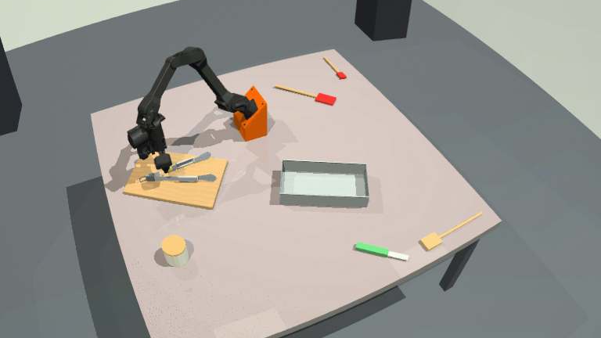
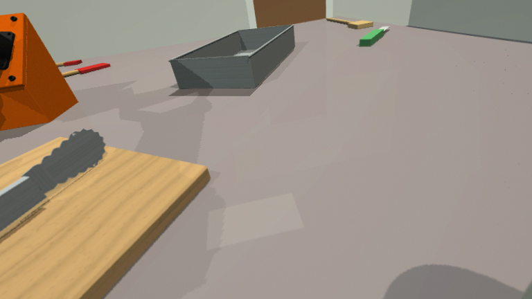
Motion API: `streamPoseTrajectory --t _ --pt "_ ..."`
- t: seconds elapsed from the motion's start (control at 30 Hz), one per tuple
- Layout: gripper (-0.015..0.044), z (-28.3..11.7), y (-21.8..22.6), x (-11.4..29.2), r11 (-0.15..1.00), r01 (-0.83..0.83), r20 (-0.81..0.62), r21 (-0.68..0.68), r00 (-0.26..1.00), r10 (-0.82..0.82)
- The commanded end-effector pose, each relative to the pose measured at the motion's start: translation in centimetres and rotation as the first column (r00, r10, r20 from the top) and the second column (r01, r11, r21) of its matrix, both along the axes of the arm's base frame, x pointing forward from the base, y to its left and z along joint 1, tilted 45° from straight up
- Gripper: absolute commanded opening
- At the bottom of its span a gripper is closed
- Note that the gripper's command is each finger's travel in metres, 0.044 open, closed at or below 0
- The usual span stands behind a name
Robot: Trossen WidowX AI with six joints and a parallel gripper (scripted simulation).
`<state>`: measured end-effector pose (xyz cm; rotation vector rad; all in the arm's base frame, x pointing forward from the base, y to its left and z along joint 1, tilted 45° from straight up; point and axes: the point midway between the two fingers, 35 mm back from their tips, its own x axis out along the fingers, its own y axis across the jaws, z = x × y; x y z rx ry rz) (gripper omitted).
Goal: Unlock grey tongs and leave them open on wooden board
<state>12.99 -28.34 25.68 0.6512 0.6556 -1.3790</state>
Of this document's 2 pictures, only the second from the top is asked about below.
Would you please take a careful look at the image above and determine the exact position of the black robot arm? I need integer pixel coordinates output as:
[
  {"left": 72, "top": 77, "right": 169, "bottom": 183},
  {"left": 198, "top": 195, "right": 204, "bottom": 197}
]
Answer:
[{"left": 0, "top": 31, "right": 15, "bottom": 70}]

